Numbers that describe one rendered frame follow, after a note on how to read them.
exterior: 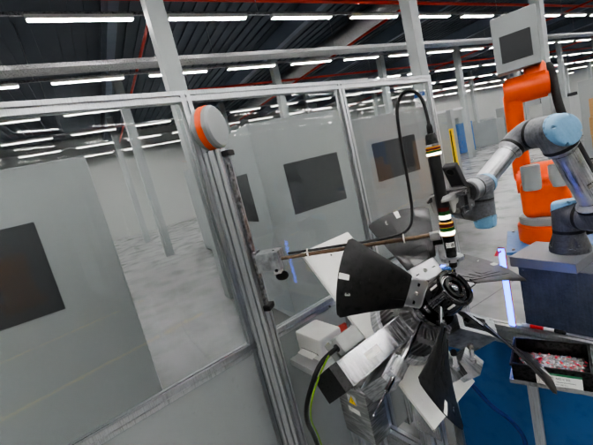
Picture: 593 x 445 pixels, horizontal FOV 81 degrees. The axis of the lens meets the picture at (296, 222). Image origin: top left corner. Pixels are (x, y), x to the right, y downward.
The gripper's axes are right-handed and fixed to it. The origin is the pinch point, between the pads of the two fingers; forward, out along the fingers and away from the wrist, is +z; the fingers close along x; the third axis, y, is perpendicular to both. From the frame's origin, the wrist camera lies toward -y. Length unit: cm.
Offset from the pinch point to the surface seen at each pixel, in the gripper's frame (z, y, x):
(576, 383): -17, 64, -26
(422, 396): 19, 58, 4
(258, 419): 46, 81, 70
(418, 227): -5.6, 10.7, 11.7
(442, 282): 8.5, 23.5, -2.8
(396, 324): 19.1, 34.9, 8.5
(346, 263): 31.4, 10.6, 11.7
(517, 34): -380, -106, 99
